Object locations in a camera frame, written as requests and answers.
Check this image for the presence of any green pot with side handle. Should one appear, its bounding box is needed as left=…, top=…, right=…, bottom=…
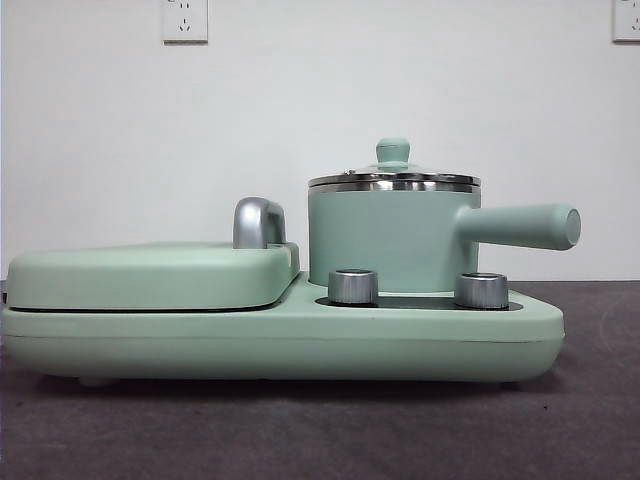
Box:
left=306, top=180, right=583, bottom=295

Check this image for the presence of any glass pot lid green knob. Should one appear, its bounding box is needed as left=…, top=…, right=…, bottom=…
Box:
left=305, top=137, right=482, bottom=185

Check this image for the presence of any silver control knob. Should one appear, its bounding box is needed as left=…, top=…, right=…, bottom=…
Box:
left=453, top=271, right=510, bottom=308
left=327, top=268, right=380, bottom=305

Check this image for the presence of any green hinged griddle lid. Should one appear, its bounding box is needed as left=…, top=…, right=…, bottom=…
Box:
left=5, top=240, right=302, bottom=311

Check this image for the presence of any chrome griddle lid handle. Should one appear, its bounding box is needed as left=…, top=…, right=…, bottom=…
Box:
left=232, top=196, right=287, bottom=250

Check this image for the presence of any white wall power outlet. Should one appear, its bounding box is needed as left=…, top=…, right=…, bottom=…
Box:
left=160, top=0, right=209, bottom=44
left=612, top=0, right=640, bottom=43

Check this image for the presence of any green breakfast machine base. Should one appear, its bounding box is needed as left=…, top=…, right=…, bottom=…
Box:
left=0, top=272, right=566, bottom=389

